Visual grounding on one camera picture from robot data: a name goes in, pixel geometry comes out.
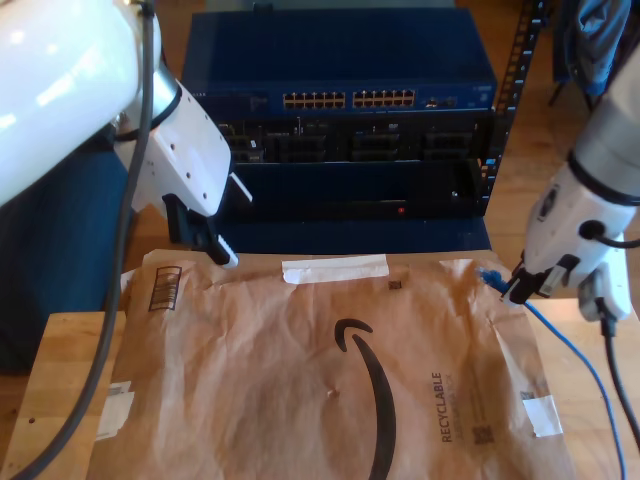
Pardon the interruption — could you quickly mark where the blue network cable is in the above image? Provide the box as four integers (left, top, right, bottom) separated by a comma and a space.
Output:
474, 266, 629, 480

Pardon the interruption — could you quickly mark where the black rack shelf tray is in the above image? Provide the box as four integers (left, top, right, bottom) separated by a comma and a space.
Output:
219, 158, 486, 221

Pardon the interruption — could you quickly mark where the blue flat metal box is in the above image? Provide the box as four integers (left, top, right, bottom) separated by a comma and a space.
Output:
188, 219, 492, 255

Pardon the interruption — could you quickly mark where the long white tape strip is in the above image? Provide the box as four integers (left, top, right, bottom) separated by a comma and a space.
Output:
280, 253, 390, 286

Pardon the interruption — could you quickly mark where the brown paper mailer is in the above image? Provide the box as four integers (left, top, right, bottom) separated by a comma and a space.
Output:
88, 248, 576, 480

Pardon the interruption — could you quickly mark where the short white tape piece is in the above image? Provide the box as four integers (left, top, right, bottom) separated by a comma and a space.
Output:
519, 392, 564, 439

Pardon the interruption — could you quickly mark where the dark metal chair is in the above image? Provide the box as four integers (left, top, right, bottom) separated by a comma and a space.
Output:
547, 0, 640, 114

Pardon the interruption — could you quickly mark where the black rack server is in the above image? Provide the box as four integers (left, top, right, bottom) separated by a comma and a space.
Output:
217, 115, 494, 164

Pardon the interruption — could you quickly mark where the blue sofa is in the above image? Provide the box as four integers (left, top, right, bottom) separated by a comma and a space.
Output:
0, 144, 143, 375

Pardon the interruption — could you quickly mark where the white printed label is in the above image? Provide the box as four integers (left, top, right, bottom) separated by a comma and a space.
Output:
94, 381, 136, 444

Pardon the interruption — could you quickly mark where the blue denim jacket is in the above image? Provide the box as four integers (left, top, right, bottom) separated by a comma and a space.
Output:
551, 0, 634, 97

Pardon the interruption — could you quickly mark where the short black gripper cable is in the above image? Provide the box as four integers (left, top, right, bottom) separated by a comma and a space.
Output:
578, 218, 640, 250

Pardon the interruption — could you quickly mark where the long black camera cable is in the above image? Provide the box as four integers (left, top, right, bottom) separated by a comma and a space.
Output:
598, 297, 640, 441

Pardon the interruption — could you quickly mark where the thick grey cable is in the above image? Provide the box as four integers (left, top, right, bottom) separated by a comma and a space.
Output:
9, 0, 157, 480

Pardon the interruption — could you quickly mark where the black server rack frame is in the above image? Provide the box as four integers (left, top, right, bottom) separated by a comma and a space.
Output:
214, 0, 547, 225

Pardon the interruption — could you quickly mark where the blue network switch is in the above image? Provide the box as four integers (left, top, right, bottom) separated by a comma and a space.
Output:
180, 9, 499, 117

